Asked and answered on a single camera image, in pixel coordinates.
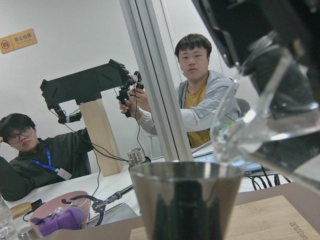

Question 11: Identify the pink bowl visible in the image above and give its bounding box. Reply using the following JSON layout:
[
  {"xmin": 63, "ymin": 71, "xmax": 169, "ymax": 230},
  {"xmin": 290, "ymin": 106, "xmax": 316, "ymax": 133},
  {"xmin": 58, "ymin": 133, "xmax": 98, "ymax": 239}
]
[{"xmin": 29, "ymin": 190, "xmax": 90, "ymax": 233}]

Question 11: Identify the steel jigger shaker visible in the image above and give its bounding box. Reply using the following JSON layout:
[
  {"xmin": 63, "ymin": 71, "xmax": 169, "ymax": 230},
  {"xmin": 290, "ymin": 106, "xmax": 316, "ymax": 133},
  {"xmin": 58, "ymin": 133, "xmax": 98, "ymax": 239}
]
[{"xmin": 129, "ymin": 161, "xmax": 244, "ymax": 240}]

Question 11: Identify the black teleoperation device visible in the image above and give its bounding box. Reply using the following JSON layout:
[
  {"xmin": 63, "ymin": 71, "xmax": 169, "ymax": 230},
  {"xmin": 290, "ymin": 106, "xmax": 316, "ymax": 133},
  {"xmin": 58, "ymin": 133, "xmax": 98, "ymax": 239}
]
[{"xmin": 40, "ymin": 59, "xmax": 144, "ymax": 124}]

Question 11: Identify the orange wall sign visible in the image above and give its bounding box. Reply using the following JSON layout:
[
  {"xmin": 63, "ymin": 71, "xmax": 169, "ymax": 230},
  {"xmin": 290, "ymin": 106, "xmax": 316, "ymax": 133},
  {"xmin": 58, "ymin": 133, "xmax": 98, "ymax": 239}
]
[{"xmin": 0, "ymin": 28, "xmax": 38, "ymax": 54}]

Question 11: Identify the black handheld controller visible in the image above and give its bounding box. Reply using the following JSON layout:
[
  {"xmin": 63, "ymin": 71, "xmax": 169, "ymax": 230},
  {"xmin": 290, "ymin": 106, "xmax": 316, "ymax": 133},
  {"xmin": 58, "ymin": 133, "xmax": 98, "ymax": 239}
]
[{"xmin": 116, "ymin": 85, "xmax": 131, "ymax": 118}]

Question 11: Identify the clear glass measuring cup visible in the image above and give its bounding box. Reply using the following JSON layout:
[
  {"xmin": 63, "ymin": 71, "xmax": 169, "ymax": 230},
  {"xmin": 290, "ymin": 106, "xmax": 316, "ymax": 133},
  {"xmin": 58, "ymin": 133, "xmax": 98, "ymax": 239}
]
[{"xmin": 211, "ymin": 31, "xmax": 320, "ymax": 181}]

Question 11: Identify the black clamp tool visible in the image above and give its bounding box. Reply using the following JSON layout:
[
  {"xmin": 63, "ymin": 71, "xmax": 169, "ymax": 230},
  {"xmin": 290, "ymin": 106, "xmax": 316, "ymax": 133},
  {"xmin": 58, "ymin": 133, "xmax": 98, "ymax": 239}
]
[{"xmin": 61, "ymin": 185, "xmax": 136, "ymax": 227}]

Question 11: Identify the wooden stand post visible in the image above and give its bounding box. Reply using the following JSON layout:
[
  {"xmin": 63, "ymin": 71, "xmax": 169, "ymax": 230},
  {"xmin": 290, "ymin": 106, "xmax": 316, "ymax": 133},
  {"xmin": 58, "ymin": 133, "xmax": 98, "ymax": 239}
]
[{"xmin": 79, "ymin": 98, "xmax": 123, "ymax": 177}]

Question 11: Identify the purple cloth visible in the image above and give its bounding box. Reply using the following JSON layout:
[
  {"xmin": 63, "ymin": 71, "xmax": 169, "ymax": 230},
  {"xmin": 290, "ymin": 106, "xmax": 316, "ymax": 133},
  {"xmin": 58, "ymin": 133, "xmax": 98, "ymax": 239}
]
[{"xmin": 30, "ymin": 206, "xmax": 88, "ymax": 237}]

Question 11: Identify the bamboo cutting board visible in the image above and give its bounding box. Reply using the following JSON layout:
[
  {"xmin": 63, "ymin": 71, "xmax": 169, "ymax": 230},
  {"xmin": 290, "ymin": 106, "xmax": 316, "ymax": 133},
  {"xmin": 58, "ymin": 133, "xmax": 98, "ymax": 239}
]
[{"xmin": 128, "ymin": 194, "xmax": 320, "ymax": 240}]

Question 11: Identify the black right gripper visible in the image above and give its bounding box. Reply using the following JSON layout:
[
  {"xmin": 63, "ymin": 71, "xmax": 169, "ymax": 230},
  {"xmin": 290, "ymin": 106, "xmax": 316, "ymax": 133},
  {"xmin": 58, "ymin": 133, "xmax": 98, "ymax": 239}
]
[{"xmin": 193, "ymin": 0, "xmax": 320, "ymax": 88}]

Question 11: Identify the man in grey jacket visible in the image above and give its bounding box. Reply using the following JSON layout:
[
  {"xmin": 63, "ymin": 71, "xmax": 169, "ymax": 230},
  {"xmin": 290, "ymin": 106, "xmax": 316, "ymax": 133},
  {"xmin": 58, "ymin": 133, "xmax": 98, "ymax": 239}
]
[{"xmin": 119, "ymin": 33, "xmax": 241, "ymax": 149}]

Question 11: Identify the person with glasses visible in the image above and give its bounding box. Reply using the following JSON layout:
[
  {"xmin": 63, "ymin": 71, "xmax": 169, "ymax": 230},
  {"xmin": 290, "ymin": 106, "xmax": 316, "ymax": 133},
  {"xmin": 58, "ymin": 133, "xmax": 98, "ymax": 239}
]
[{"xmin": 0, "ymin": 113, "xmax": 93, "ymax": 202}]

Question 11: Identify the aluminium frame column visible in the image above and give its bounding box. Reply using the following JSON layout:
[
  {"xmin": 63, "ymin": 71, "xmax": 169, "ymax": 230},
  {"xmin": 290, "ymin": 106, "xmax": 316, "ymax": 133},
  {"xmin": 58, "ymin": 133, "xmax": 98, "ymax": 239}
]
[{"xmin": 120, "ymin": 0, "xmax": 193, "ymax": 162}]

